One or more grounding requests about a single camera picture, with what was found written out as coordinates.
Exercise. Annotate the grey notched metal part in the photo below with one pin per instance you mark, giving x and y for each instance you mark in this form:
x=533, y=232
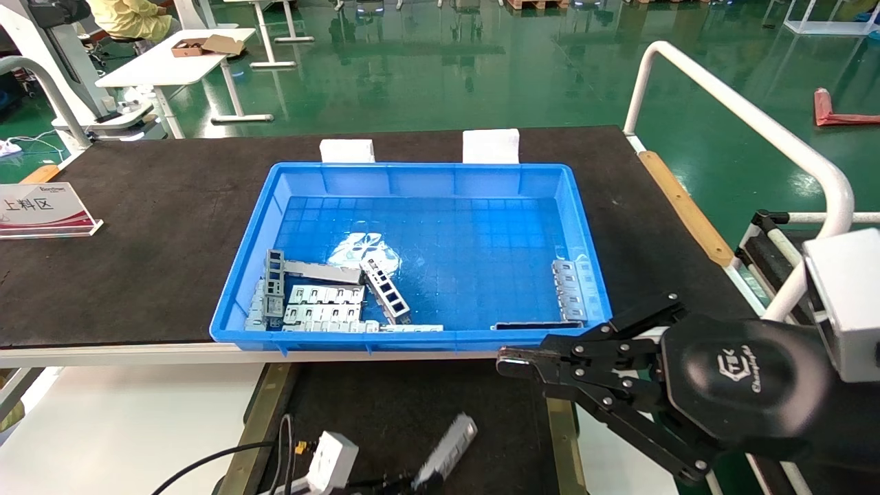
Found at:
x=574, y=289

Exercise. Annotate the long grey metal channel part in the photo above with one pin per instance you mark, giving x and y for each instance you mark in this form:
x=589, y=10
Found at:
x=450, y=443

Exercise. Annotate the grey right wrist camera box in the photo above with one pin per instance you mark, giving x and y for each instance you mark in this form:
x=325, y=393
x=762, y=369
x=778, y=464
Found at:
x=849, y=302

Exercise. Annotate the wooden edge strip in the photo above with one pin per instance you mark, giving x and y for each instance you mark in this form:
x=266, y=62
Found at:
x=41, y=173
x=684, y=206

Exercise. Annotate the grey tubular railing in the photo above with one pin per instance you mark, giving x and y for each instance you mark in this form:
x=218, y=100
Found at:
x=55, y=89

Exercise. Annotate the grey ladder-shaped metal bracket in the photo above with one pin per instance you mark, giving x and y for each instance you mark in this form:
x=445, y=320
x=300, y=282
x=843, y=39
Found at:
x=275, y=265

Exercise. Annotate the white power strip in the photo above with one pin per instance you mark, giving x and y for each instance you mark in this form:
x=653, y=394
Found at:
x=8, y=148

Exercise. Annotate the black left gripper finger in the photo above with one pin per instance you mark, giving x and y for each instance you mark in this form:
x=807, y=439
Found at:
x=427, y=485

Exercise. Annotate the wooden pallet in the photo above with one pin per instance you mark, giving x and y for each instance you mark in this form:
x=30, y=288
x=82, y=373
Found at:
x=536, y=4

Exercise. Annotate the acrylic sign with red print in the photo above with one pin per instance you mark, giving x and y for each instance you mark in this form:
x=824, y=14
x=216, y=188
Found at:
x=41, y=210

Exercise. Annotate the white table with cardboard box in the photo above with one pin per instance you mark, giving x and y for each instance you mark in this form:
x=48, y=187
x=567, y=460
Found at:
x=165, y=65

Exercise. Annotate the flat grey metal bar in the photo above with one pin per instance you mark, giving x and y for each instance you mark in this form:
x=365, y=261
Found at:
x=323, y=272

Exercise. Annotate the red object on floor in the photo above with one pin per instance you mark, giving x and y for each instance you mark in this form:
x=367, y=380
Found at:
x=842, y=118

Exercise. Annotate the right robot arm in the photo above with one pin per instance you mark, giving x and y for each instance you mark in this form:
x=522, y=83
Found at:
x=859, y=440

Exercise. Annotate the large blue plastic bin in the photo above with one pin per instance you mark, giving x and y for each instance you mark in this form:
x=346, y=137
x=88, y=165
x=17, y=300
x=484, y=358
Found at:
x=447, y=227

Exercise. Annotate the long thin metal strip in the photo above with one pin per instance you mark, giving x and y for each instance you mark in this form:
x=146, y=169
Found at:
x=412, y=328

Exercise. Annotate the dark thin metal strip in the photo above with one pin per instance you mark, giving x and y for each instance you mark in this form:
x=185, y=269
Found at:
x=529, y=325

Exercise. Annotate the white floor frame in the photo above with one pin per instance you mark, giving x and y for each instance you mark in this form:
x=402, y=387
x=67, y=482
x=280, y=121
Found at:
x=825, y=27

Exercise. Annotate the metal part with square holes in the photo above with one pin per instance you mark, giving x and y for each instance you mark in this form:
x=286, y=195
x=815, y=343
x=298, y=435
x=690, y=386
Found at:
x=385, y=292

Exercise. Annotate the white table frame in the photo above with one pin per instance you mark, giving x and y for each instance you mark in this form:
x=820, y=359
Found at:
x=268, y=34

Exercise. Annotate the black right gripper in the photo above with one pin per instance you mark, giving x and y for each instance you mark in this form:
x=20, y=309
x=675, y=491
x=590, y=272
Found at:
x=749, y=378

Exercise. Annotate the black container with brass frame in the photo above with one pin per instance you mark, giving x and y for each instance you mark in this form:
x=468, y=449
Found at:
x=385, y=399

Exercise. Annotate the white slotted metal plate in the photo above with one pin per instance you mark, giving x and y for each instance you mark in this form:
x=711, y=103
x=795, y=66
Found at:
x=320, y=314
x=323, y=295

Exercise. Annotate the person in yellow gown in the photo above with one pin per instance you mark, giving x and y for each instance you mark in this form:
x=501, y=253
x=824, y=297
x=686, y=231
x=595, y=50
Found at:
x=130, y=17

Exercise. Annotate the white foam block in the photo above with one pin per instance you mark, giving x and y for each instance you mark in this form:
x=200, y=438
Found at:
x=347, y=151
x=491, y=146

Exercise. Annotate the white tubular railing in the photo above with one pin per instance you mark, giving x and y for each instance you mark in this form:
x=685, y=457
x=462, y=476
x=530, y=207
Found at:
x=742, y=110

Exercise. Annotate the grey stacked clip part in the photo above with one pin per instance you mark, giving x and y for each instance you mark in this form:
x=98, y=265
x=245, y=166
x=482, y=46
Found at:
x=256, y=313

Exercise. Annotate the black bracket with white roller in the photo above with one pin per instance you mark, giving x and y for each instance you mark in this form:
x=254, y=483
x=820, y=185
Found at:
x=760, y=251

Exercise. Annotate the open cardboard box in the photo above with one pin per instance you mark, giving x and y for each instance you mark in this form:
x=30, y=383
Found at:
x=206, y=46

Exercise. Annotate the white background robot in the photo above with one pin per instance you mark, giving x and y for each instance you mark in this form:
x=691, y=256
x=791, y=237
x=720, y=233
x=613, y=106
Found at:
x=41, y=55

